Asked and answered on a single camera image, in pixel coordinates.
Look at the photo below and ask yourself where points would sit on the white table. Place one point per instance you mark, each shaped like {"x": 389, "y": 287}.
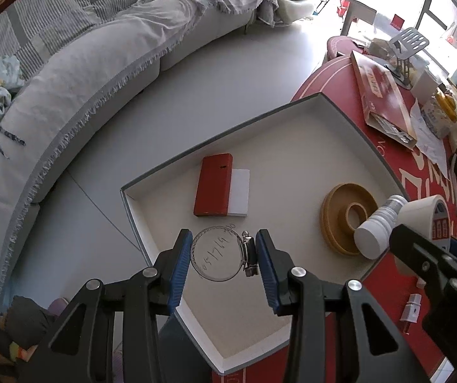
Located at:
{"x": 358, "y": 12}

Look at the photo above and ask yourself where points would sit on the white plug adapter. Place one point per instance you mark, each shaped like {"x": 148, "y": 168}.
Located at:
{"x": 411, "y": 309}

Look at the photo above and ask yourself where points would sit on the white tape roll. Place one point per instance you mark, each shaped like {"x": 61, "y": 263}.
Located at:
{"x": 415, "y": 211}

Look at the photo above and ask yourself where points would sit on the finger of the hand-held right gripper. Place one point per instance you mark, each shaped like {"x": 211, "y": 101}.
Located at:
{"x": 415, "y": 247}

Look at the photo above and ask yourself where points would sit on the round patterned tin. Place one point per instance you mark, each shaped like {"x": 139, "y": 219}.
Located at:
{"x": 435, "y": 119}

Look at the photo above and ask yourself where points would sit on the metal spatula in stand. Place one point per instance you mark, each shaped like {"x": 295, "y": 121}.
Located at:
{"x": 409, "y": 42}

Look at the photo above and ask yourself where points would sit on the dark cloth pile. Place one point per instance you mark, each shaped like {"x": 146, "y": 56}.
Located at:
{"x": 17, "y": 327}

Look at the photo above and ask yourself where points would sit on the red flat box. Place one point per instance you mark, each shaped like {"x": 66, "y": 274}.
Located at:
{"x": 380, "y": 91}

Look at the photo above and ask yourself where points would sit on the grey shallow cardboard tray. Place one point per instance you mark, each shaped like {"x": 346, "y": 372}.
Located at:
{"x": 292, "y": 159}

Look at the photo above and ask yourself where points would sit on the white carton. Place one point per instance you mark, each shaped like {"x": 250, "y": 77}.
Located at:
{"x": 425, "y": 83}

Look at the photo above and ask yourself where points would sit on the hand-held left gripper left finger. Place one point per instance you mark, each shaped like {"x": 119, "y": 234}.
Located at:
{"x": 180, "y": 271}

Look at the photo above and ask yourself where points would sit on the white small box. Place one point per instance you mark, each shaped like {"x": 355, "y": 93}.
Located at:
{"x": 240, "y": 191}

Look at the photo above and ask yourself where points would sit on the white paper sheets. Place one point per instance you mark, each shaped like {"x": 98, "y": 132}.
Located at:
{"x": 429, "y": 143}

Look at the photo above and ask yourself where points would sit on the grey striped sofa throw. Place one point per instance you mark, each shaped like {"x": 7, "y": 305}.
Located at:
{"x": 53, "y": 20}

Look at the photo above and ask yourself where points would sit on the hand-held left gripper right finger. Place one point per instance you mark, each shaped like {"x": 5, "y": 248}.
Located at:
{"x": 268, "y": 271}

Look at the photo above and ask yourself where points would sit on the large white bottle blue label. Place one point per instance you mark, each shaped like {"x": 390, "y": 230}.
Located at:
{"x": 376, "y": 231}

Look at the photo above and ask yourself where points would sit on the red small box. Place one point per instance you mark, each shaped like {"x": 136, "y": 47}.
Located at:
{"x": 212, "y": 185}

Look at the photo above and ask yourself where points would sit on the person's jeans leg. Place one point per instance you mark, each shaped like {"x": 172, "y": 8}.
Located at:
{"x": 184, "y": 351}

